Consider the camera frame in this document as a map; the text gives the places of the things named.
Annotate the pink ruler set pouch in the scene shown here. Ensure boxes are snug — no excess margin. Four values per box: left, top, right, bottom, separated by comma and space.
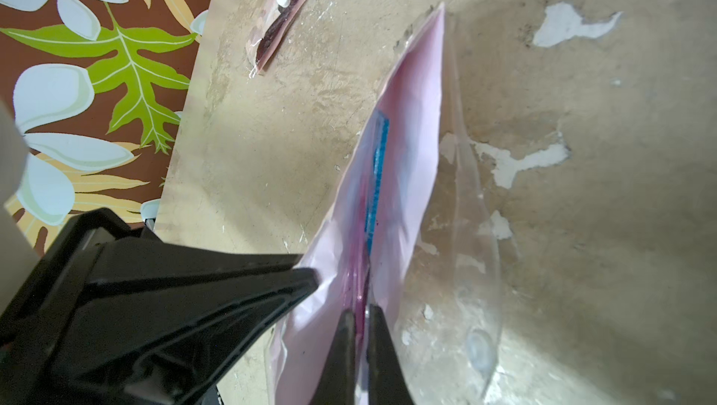
265, 6, 502, 404

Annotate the teal ruler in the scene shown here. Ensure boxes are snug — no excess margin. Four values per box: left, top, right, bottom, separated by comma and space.
364, 111, 390, 258

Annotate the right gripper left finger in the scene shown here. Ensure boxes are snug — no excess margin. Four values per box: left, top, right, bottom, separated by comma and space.
309, 310, 357, 405

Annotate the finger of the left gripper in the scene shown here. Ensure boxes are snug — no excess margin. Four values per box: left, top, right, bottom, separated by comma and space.
1, 208, 317, 404

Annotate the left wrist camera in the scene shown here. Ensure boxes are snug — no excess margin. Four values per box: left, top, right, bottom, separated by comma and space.
0, 102, 40, 311

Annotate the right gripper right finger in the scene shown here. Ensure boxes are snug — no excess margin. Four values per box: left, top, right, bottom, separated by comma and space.
367, 304, 415, 405

